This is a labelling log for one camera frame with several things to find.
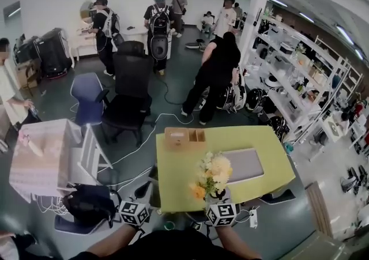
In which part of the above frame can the person's black shirt torso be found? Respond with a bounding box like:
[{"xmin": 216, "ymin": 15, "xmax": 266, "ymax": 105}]
[{"xmin": 69, "ymin": 228, "xmax": 263, "ymax": 260}]

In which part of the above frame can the small white table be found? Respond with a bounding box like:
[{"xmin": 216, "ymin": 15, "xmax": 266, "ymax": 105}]
[{"xmin": 321, "ymin": 113, "xmax": 351, "ymax": 144}]

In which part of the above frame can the grey tray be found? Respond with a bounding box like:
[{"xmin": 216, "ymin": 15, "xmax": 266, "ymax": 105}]
[{"xmin": 220, "ymin": 147, "xmax": 265, "ymax": 185}]

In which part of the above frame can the white ladder shelf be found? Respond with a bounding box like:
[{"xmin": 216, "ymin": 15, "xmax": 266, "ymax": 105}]
[{"xmin": 314, "ymin": 35, "xmax": 364, "ymax": 101}]

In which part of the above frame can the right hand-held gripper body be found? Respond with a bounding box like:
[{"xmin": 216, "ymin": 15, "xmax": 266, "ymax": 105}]
[{"xmin": 204, "ymin": 201, "xmax": 240, "ymax": 228}]

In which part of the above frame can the white shelving rack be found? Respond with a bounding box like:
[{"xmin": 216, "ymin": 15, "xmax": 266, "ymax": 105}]
[{"xmin": 243, "ymin": 7, "xmax": 351, "ymax": 146}]

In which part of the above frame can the pale green table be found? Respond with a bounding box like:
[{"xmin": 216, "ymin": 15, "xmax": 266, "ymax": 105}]
[{"xmin": 276, "ymin": 229, "xmax": 369, "ymax": 260}]

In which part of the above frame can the pile of black-white backpacks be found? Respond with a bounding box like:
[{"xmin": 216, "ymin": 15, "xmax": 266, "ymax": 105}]
[{"xmin": 194, "ymin": 78, "xmax": 270, "ymax": 115}]

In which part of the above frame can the person's left forearm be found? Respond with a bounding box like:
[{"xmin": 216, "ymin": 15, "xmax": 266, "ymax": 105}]
[{"xmin": 86, "ymin": 222, "xmax": 138, "ymax": 257}]

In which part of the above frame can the cardboard box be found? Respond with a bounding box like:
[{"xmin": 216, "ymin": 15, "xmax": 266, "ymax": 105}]
[{"xmin": 16, "ymin": 59, "xmax": 43, "ymax": 90}]

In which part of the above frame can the pink cloth-covered box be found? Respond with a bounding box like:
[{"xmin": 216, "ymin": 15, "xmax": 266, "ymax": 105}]
[{"xmin": 8, "ymin": 118, "xmax": 84, "ymax": 204}]

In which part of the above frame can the white vanity desk with mirror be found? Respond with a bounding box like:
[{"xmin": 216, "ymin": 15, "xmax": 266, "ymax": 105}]
[{"xmin": 69, "ymin": 1, "xmax": 101, "ymax": 68}]

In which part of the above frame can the wooden desk organizer box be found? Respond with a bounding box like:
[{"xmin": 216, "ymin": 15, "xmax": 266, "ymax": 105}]
[{"xmin": 163, "ymin": 127, "xmax": 208, "ymax": 152}]

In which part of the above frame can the white cable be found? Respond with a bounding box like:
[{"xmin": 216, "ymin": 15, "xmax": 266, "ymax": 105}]
[{"xmin": 97, "ymin": 113, "xmax": 195, "ymax": 184}]

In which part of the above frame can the yellow-green table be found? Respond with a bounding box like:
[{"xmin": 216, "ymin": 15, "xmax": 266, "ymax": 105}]
[{"xmin": 155, "ymin": 125, "xmax": 297, "ymax": 214}]

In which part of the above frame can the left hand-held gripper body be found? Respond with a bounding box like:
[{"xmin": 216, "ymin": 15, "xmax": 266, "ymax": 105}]
[{"xmin": 117, "ymin": 195, "xmax": 151, "ymax": 227}]

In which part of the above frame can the blue office chair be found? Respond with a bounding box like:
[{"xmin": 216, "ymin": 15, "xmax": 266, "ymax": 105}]
[
  {"xmin": 54, "ymin": 214, "xmax": 116, "ymax": 236},
  {"xmin": 70, "ymin": 73, "xmax": 110, "ymax": 127}
]

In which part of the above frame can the person's right forearm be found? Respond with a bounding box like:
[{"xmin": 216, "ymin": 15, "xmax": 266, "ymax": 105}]
[{"xmin": 214, "ymin": 224, "xmax": 262, "ymax": 259}]

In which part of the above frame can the white vase with yellow flowers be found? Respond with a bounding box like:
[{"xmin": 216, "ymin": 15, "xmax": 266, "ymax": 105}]
[{"xmin": 189, "ymin": 151, "xmax": 234, "ymax": 204}]

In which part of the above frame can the black bag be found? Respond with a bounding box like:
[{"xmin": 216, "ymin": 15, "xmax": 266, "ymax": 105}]
[{"xmin": 62, "ymin": 183, "xmax": 122, "ymax": 227}]

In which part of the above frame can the black mesh office chair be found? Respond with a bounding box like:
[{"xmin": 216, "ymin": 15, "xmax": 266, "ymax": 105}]
[{"xmin": 101, "ymin": 40, "xmax": 155, "ymax": 146}]

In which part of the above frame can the wooden slatted panel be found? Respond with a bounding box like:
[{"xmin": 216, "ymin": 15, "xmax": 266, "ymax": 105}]
[{"xmin": 304, "ymin": 180, "xmax": 335, "ymax": 239}]

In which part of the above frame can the black cable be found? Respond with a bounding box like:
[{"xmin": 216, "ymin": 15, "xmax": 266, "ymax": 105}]
[{"xmin": 155, "ymin": 73, "xmax": 188, "ymax": 107}]

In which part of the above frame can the black rolling case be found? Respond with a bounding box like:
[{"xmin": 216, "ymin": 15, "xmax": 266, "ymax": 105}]
[
  {"xmin": 14, "ymin": 36, "xmax": 41, "ymax": 65},
  {"xmin": 36, "ymin": 28, "xmax": 73, "ymax": 78}
]

